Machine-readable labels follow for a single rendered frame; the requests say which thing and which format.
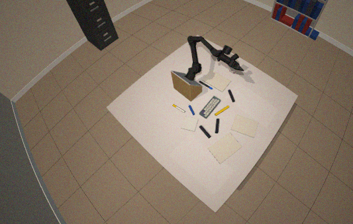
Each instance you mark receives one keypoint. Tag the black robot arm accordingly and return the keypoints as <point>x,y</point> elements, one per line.
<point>196,66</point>

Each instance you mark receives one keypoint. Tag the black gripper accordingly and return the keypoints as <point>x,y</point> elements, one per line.
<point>233,64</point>

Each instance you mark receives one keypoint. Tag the dark grey keyboard with keys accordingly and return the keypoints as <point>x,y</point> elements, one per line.
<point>209,107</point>

